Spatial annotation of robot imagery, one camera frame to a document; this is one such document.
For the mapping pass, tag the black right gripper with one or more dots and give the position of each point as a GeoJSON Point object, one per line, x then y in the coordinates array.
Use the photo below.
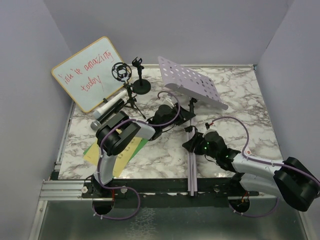
{"type": "Point", "coordinates": [195, 142]}

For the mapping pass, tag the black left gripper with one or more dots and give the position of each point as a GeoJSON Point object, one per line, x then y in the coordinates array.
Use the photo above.
{"type": "Point", "coordinates": [184, 115]}

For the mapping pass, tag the lilac music stand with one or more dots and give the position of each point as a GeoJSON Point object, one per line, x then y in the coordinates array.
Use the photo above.
{"type": "Point", "coordinates": [197, 87]}

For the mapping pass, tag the green sheet music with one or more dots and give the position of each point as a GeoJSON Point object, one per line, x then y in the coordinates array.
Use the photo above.
{"type": "Point", "coordinates": [140, 147]}

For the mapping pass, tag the black round-base mic stand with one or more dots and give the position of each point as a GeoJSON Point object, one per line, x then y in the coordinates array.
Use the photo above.
{"type": "Point", "coordinates": [140, 86]}

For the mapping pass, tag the black tripod mic stand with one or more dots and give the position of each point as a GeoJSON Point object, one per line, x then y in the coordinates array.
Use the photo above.
{"type": "Point", "coordinates": [122, 72]}

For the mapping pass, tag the black condenser microphone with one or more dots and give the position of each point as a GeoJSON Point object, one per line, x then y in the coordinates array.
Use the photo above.
{"type": "Point", "coordinates": [98, 122]}

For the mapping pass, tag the yellow sheet music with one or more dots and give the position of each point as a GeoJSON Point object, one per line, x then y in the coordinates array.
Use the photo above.
{"type": "Point", "coordinates": [123, 158]}

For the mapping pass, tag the white handheld microphone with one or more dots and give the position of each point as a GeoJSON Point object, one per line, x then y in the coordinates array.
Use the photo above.
{"type": "Point", "coordinates": [101, 110]}

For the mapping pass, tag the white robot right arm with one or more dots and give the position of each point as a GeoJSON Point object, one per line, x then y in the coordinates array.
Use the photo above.
{"type": "Point", "coordinates": [287, 179]}

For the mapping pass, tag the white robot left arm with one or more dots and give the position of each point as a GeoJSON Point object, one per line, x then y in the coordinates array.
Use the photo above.
{"type": "Point", "coordinates": [116, 134]}

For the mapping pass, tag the yellow-framed whiteboard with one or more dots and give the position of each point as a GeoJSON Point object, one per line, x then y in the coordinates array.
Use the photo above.
{"type": "Point", "coordinates": [87, 75]}

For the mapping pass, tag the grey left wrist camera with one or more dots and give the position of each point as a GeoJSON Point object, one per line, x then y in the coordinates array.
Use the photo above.
{"type": "Point", "coordinates": [168, 101]}

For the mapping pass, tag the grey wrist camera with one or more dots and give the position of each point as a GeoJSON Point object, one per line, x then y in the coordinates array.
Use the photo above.
{"type": "Point", "coordinates": [168, 101]}
{"type": "Point", "coordinates": [210, 127]}

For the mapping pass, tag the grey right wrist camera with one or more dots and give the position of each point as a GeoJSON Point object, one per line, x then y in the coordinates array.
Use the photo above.
{"type": "Point", "coordinates": [210, 127]}

